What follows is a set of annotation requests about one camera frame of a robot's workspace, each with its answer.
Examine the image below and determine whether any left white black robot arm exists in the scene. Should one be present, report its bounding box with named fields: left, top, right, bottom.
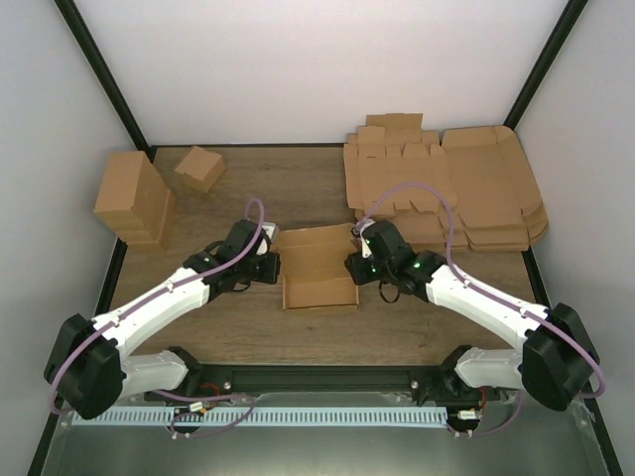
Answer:
left=44, top=219, right=280, bottom=419

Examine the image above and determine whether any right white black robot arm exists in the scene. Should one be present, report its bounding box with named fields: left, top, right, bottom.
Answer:
left=345, top=220, right=599, bottom=412

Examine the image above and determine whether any small folded cardboard box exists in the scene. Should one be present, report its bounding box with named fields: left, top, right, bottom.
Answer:
left=174, top=146, right=226, bottom=193

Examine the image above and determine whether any low folded cardboard box stack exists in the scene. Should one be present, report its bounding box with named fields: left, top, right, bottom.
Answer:
left=113, top=188, right=176, bottom=251

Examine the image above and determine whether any tall folded cardboard box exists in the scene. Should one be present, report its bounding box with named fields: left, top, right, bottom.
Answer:
left=94, top=151, right=168, bottom=230

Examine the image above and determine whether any stack of flat cardboard blanks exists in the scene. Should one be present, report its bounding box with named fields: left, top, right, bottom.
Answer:
left=343, top=113, right=458, bottom=250

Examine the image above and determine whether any large flat cardboard blanks stack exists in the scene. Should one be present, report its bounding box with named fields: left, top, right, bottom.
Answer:
left=442, top=125, right=549, bottom=251

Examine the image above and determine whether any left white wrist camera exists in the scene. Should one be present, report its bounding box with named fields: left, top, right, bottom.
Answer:
left=256, top=221, right=279, bottom=256

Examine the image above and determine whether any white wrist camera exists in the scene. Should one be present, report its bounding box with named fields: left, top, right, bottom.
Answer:
left=256, top=221, right=279, bottom=256
left=352, top=218, right=375, bottom=259

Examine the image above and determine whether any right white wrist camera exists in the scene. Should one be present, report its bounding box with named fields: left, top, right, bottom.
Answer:
left=352, top=218, right=375, bottom=259

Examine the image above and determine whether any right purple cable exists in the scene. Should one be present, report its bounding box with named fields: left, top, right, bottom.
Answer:
left=354, top=181, right=607, bottom=439

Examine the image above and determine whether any purple cable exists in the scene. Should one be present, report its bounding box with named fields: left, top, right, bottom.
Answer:
left=354, top=181, right=607, bottom=439
left=48, top=197, right=269, bottom=440

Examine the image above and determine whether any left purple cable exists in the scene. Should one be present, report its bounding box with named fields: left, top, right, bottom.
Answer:
left=48, top=197, right=269, bottom=440

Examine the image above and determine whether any black aluminium frame rail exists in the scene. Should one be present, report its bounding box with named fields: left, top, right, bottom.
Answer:
left=176, top=364, right=471, bottom=397

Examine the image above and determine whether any light blue slotted cable duct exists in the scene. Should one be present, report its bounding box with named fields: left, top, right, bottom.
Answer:
left=72, top=407, right=447, bottom=428

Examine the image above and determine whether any grey metal base plate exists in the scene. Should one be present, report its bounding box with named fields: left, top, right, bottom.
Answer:
left=42, top=394, right=611, bottom=475

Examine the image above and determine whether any left black frame post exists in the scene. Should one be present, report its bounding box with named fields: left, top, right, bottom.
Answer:
left=54, top=0, right=151, bottom=152

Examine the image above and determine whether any black frame post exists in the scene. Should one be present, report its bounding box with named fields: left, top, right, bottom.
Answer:
left=503, top=0, right=588, bottom=130
left=54, top=0, right=151, bottom=152

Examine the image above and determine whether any right black frame post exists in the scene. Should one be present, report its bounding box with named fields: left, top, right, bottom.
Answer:
left=503, top=0, right=588, bottom=130

